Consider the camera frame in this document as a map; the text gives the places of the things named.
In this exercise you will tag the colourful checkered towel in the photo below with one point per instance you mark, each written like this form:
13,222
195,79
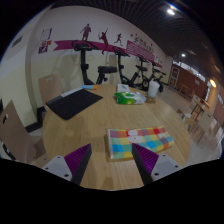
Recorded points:
146,140

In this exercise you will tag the green wet wipes pack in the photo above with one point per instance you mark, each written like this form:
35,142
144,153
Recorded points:
129,97

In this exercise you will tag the group of wooden chairs and tables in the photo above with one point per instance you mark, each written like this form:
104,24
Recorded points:
200,123

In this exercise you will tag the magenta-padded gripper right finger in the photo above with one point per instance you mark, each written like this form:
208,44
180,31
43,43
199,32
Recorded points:
163,165

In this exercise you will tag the brown round coaster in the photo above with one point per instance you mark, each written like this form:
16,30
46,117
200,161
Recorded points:
150,99

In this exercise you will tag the white cup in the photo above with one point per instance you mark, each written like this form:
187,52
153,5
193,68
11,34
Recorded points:
153,89

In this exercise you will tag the brown wooden chair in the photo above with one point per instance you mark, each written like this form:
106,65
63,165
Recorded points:
15,133
50,88

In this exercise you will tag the small white box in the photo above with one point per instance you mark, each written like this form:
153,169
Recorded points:
122,87

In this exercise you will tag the group of wall posters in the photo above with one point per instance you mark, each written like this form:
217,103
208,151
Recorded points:
46,35

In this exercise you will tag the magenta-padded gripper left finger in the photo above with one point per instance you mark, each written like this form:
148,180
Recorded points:
60,165

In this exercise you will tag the white paper strip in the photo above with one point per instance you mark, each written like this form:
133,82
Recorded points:
70,92

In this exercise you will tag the blue and orange pen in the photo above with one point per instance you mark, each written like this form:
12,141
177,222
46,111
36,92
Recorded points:
89,87

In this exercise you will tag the group of ceiling lights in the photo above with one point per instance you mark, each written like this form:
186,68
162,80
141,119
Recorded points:
171,11

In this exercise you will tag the black mouse pad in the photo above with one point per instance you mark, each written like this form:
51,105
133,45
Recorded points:
71,103

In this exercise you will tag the black exercise bike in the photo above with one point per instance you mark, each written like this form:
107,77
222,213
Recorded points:
159,76
124,77
142,70
84,63

